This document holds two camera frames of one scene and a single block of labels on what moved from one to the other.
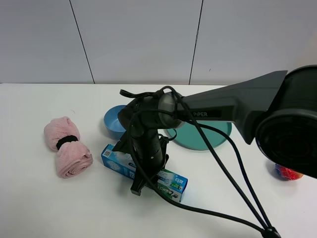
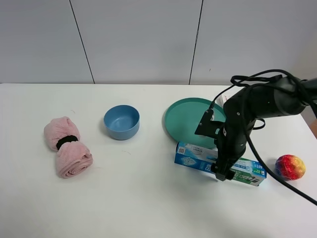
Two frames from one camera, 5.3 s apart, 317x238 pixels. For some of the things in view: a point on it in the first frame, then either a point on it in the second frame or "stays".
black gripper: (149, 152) → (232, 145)
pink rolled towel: (74, 159) stays
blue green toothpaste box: (173, 184) → (204, 157)
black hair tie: (67, 139) stays
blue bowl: (112, 124) stays
